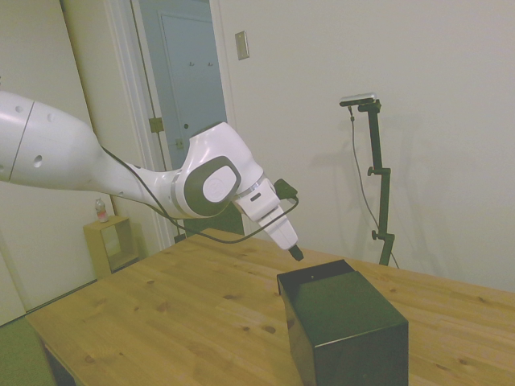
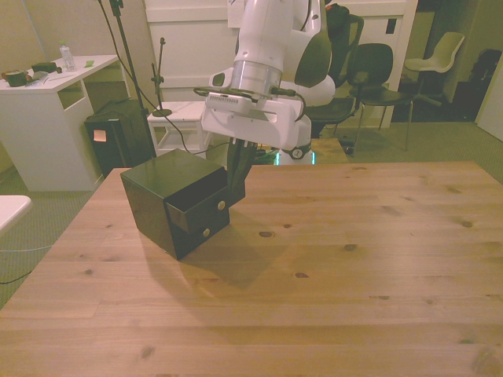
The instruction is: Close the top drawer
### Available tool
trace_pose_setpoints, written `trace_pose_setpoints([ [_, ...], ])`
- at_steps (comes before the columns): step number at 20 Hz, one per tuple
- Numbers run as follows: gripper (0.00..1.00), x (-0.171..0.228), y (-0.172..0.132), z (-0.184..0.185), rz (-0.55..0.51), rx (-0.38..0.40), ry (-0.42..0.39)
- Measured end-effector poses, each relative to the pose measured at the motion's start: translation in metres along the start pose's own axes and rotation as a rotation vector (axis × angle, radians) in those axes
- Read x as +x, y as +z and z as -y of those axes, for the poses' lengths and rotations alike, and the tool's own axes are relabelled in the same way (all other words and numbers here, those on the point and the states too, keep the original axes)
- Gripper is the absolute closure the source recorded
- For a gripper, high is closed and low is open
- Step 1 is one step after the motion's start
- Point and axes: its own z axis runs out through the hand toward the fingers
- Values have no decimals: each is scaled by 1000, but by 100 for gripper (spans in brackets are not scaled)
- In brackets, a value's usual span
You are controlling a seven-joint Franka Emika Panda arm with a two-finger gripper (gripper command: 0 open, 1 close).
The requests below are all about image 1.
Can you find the black camera stand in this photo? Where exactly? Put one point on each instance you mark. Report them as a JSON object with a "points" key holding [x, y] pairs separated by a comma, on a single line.
{"points": [[380, 181]]}

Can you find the grey stereo camera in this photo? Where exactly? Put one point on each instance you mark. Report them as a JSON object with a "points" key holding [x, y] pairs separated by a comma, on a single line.
{"points": [[358, 99]]}

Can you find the black drawer cabinet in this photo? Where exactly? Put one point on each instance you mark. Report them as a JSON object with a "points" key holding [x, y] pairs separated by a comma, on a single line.
{"points": [[350, 321]]}

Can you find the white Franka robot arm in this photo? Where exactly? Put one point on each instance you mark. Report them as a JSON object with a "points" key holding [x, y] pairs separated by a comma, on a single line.
{"points": [[120, 169]]}

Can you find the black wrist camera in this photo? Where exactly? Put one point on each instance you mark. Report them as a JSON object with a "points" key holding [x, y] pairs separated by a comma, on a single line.
{"points": [[285, 189]]}

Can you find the beige wall switch plate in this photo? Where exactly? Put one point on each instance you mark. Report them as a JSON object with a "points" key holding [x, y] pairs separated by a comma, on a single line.
{"points": [[241, 45]]}

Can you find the clear bottle red label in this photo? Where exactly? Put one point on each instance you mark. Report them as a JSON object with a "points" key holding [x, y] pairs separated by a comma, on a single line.
{"points": [[101, 211]]}

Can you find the white door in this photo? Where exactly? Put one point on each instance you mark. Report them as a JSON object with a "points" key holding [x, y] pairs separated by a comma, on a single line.
{"points": [[189, 80]]}

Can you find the wooden cube shelf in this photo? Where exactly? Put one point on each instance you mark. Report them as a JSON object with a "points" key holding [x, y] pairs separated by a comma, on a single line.
{"points": [[108, 249]]}

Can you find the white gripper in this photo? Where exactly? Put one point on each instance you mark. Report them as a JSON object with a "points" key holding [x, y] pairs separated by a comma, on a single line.
{"points": [[269, 213]]}

